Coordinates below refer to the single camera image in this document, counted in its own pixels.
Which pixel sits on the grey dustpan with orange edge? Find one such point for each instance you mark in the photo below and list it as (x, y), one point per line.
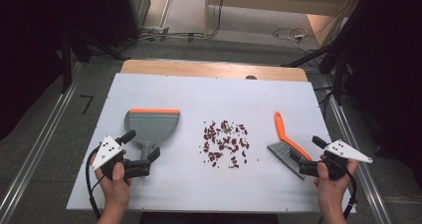
(152, 127)

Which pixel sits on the person's right hand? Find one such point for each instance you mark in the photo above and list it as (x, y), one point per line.
(333, 192)

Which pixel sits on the wooden table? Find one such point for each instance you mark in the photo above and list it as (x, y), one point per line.
(199, 69)

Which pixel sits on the black cabinet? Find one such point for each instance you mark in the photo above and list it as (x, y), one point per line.
(122, 11)

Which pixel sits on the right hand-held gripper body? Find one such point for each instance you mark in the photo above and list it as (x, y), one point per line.
(345, 150)

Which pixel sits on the pile of red beans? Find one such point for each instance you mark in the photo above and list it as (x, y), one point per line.
(225, 142)

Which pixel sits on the metal floor rail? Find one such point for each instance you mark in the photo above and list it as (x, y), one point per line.
(33, 157)
(371, 190)

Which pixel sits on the white table board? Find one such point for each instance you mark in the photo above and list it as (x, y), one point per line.
(199, 190)

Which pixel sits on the dark round table grommet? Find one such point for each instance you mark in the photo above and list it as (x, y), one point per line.
(251, 77)

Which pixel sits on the dark curtain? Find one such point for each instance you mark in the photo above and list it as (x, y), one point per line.
(391, 68)

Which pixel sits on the black metal stand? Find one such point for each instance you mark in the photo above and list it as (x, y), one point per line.
(66, 64)
(339, 74)

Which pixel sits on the person's left hand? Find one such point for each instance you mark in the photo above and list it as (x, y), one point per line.
(114, 190)

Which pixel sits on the orange brush with grey bristles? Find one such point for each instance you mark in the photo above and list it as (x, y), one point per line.
(282, 131)

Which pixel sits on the orange wooden panel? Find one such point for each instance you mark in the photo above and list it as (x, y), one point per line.
(323, 28)

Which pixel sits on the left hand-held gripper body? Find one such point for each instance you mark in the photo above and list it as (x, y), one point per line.
(106, 149)

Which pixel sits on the upright metal rail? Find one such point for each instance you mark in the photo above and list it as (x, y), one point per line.
(167, 8)

